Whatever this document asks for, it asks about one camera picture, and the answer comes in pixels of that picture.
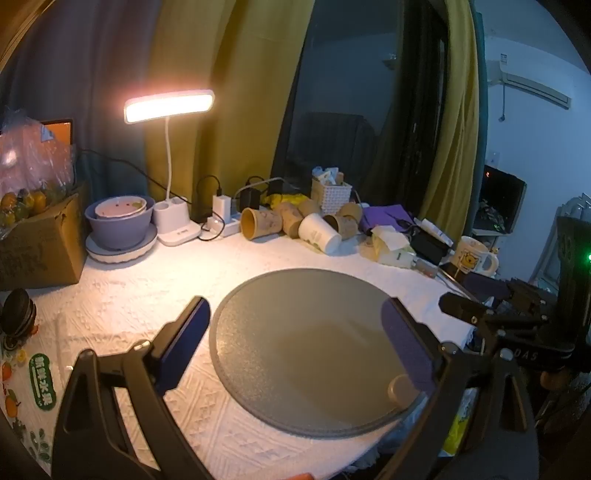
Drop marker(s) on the blue curtain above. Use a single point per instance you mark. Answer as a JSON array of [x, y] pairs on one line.
[[83, 69]]

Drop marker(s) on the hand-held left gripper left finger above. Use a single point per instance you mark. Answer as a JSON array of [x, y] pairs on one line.
[[184, 341]]

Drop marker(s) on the grey chair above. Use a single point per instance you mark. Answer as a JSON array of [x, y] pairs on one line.
[[563, 249]]

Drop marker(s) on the white textured tablecloth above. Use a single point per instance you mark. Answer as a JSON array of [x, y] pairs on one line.
[[138, 295]]

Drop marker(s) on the white air conditioner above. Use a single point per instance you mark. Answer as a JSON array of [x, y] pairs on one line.
[[531, 85]]

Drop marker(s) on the clear bag of oranges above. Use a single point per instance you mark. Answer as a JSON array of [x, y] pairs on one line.
[[27, 157]]

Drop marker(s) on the white woven basket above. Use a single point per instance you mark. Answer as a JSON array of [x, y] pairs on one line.
[[330, 196]]

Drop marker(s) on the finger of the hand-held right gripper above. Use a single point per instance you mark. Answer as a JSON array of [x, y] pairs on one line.
[[459, 308], [526, 297]]

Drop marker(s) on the black power adapter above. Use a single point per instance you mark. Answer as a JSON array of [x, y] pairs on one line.
[[248, 198]]

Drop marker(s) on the orange panel with dark frame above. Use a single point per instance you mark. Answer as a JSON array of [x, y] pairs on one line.
[[60, 131]]

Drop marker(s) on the black round case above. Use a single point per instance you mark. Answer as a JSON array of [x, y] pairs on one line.
[[16, 314]]

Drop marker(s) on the dark purple notebook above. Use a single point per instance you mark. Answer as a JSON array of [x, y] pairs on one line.
[[485, 286]]

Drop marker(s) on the purple cloth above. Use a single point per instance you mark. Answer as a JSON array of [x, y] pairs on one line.
[[385, 216]]

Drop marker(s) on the large brown paper cup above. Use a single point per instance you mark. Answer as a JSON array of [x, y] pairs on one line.
[[261, 224]]

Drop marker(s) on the round grey mat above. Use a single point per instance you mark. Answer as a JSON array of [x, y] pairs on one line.
[[304, 341]]

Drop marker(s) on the small beige cup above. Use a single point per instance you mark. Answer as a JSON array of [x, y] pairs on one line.
[[400, 387]]

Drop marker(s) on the yellow packet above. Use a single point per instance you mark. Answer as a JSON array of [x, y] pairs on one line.
[[277, 201]]

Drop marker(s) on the pink bowl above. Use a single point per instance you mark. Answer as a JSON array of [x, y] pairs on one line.
[[115, 210]]

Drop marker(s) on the tissue pack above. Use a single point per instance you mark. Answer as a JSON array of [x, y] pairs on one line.
[[390, 247]]

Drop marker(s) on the white paper cup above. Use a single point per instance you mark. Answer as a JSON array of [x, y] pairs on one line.
[[318, 234]]

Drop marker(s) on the fruit printed plastic bag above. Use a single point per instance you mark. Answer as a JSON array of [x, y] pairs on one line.
[[41, 381]]

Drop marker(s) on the white power strip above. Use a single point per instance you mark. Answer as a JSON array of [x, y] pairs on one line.
[[226, 227]]

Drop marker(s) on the white desk lamp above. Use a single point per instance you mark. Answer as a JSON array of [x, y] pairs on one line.
[[171, 104]]

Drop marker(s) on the yellow curtain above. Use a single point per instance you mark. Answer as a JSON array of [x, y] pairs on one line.
[[455, 138], [207, 55]]

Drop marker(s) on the white tube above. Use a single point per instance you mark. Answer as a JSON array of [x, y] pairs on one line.
[[436, 230]]

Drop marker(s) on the black computer case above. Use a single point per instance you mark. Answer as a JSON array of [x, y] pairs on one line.
[[501, 198]]

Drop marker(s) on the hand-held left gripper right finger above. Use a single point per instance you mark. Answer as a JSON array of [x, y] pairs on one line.
[[408, 350]]

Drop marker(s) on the white scalloped plate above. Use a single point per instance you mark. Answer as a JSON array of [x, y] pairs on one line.
[[138, 251]]

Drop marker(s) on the cardboard box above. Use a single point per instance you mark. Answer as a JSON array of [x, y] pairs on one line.
[[37, 249]]

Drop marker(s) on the black box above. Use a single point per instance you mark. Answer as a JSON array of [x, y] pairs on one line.
[[429, 247]]

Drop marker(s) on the purple bowl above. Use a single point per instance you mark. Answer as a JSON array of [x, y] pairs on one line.
[[120, 230]]

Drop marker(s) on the white bear print mug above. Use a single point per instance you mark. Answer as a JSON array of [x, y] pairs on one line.
[[471, 258]]

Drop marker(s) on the yellow plastic bag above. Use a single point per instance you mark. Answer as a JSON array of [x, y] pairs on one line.
[[459, 429]]

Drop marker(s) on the white charger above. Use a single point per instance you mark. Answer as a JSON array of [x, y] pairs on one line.
[[221, 205]]

